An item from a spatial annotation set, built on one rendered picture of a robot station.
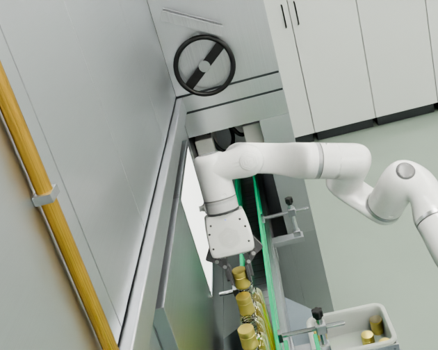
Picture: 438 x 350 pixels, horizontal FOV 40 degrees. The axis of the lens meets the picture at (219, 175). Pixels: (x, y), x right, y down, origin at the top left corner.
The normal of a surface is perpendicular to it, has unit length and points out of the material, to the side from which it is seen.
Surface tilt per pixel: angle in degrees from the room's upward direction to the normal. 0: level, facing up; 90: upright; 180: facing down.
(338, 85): 90
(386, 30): 90
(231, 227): 74
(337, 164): 83
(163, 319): 90
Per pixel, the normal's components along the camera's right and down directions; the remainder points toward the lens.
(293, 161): -0.87, 0.03
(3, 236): 0.97, -0.24
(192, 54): 0.00, 0.39
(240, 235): 0.01, 0.12
